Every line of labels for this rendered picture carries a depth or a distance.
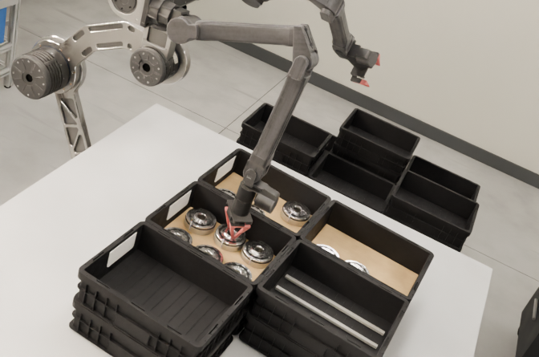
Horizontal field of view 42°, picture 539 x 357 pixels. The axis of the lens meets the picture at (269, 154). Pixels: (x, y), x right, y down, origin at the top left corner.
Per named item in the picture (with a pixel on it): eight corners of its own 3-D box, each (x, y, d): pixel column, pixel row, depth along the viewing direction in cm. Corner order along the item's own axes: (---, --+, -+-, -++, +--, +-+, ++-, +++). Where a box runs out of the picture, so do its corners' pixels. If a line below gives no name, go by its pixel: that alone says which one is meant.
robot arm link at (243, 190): (245, 174, 217) (237, 182, 213) (265, 184, 216) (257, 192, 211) (240, 191, 221) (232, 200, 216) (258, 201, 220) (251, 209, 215)
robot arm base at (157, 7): (154, 19, 217) (161, -17, 211) (176, 30, 215) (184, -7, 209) (139, 26, 210) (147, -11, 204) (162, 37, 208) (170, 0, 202)
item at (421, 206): (358, 265, 348) (391, 195, 325) (373, 234, 373) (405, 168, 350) (431, 302, 340) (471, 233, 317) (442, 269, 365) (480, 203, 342)
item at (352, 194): (287, 228, 357) (307, 176, 339) (306, 201, 381) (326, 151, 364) (357, 264, 349) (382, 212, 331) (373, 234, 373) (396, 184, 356)
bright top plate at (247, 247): (237, 251, 220) (237, 250, 220) (251, 237, 229) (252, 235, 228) (265, 267, 218) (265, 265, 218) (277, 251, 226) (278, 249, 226)
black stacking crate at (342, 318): (245, 315, 205) (255, 288, 199) (287, 265, 229) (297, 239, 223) (364, 388, 195) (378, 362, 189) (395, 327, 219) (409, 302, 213)
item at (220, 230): (209, 234, 224) (210, 233, 223) (226, 220, 232) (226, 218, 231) (236, 250, 221) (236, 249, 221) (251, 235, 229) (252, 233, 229)
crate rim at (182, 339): (74, 276, 186) (75, 269, 185) (141, 225, 210) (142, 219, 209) (197, 355, 176) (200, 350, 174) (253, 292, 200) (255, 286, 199)
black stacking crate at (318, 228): (288, 264, 229) (298, 238, 224) (322, 224, 254) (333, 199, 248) (395, 327, 219) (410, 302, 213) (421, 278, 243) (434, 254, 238)
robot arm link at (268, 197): (257, 159, 217) (247, 167, 209) (289, 176, 215) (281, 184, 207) (244, 191, 222) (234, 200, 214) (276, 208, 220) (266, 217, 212)
